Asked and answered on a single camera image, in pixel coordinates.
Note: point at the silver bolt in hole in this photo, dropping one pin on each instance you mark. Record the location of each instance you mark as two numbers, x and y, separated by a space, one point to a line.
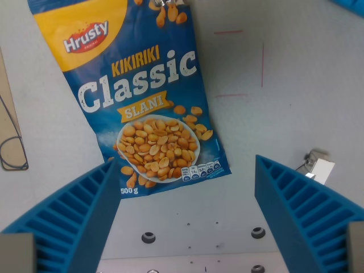
148 236
258 232
152 271
257 268

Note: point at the blue object corner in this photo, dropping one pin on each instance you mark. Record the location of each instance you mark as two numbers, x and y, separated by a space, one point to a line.
351 5

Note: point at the blue Hrusty peanut bag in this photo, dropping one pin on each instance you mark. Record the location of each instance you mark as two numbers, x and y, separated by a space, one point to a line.
136 96

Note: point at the brown board edge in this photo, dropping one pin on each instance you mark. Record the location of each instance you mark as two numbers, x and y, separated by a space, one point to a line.
8 85

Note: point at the small metal bracket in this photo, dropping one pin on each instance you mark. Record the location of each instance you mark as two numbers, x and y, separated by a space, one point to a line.
317 166

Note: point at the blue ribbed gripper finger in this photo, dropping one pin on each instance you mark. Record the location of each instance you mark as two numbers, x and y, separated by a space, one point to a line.
68 216
307 210

